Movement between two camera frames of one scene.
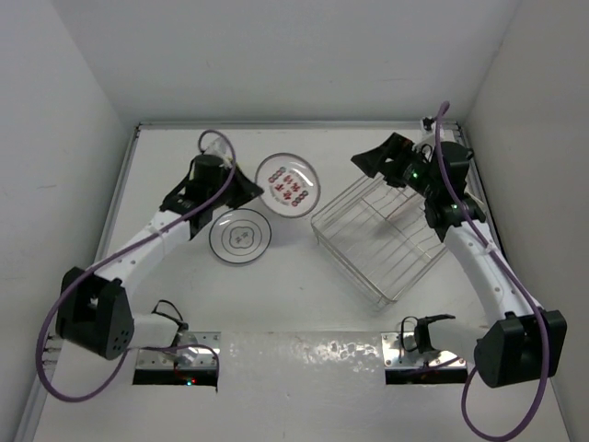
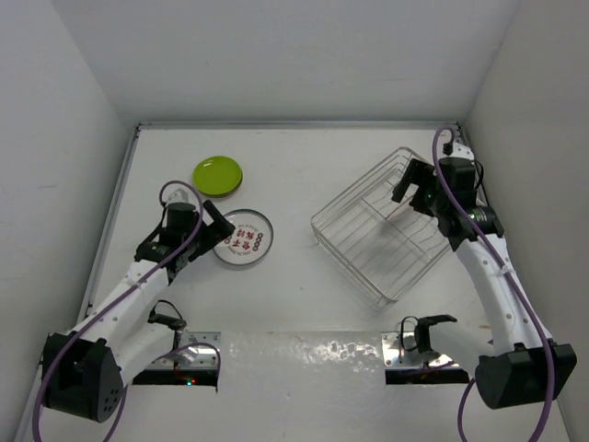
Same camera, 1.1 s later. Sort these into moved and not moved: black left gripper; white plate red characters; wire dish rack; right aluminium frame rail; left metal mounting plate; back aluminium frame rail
Moved: white plate red characters; black left gripper
Not moved: right aluminium frame rail; back aluminium frame rail; wire dish rack; left metal mounting plate
